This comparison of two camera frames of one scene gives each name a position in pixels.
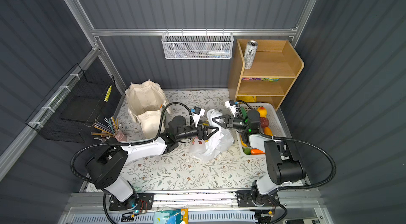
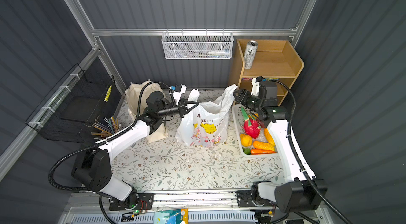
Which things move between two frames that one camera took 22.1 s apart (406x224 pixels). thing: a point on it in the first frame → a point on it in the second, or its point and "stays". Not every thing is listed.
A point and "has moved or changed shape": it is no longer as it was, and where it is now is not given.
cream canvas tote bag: [145, 100] stays
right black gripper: [229, 122] → [242, 96]
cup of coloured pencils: [111, 128] stays
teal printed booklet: [171, 216] stays
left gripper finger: [211, 134] → [187, 112]
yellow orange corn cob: [267, 131] stays
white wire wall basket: [194, 45] stays
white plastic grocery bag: [218, 143] has moved or changed shape
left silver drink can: [249, 53] stays
